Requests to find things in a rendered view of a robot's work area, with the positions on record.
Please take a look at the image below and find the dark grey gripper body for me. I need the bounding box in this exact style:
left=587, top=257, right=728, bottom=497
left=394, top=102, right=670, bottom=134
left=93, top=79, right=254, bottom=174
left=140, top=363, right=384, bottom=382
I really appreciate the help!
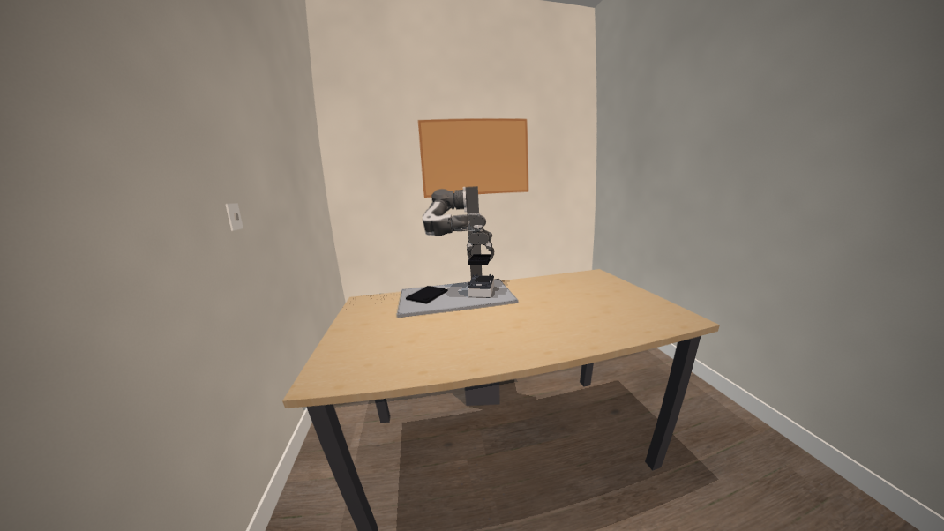
left=468, top=228, right=492, bottom=245

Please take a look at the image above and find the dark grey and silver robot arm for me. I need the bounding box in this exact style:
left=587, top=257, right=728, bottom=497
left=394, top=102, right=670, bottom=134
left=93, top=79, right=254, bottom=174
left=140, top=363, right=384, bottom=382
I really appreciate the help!
left=423, top=187, right=486, bottom=236

